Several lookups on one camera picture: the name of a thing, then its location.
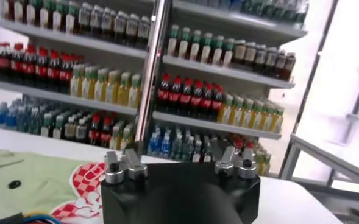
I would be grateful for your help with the beverage display shelf unit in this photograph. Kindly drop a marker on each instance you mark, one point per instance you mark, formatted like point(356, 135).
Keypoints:
point(154, 100)
point(153, 61)

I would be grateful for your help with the small cola bottle red cap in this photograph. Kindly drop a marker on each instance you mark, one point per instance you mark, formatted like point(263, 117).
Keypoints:
point(94, 132)
point(106, 134)

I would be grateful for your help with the dark drink bottle beige label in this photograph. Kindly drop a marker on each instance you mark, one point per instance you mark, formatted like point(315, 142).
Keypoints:
point(280, 64)
point(250, 57)
point(239, 54)
point(289, 66)
point(271, 61)
point(261, 59)

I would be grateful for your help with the small green tinted bottle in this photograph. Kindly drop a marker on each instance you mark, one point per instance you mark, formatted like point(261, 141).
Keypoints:
point(186, 150)
point(176, 149)
point(22, 120)
point(34, 122)

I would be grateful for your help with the dark tea bottle green cap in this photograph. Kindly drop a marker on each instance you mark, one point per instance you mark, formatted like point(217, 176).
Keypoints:
point(18, 12)
point(30, 14)
point(195, 48)
point(70, 22)
point(183, 46)
point(56, 19)
point(228, 55)
point(205, 51)
point(216, 53)
point(5, 10)
point(173, 44)
point(43, 16)

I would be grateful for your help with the small dark bottle white cap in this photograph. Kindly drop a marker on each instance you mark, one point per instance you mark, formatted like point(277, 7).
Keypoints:
point(207, 153)
point(46, 126)
point(58, 128)
point(196, 152)

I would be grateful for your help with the small brown label bottle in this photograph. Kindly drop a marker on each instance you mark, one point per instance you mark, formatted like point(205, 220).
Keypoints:
point(81, 131)
point(70, 130)

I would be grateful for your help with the white table metal legs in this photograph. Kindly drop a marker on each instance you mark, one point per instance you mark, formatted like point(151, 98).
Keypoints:
point(319, 149)

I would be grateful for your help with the small yellow juice bottle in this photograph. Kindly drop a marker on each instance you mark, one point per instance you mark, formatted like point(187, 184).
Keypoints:
point(126, 140)
point(115, 139)
point(259, 162)
point(267, 164)

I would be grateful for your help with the green shirt checkered print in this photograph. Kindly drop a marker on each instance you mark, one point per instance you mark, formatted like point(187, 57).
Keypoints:
point(39, 182)

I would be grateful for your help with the dark drink bottle white label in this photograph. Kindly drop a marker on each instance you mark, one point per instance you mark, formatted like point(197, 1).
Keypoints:
point(119, 27)
point(132, 30)
point(107, 24)
point(95, 22)
point(144, 33)
point(83, 19)

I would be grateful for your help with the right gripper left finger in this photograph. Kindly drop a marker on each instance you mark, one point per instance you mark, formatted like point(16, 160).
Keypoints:
point(115, 176)

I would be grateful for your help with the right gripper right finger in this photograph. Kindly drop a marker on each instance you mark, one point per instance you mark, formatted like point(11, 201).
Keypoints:
point(225, 167)

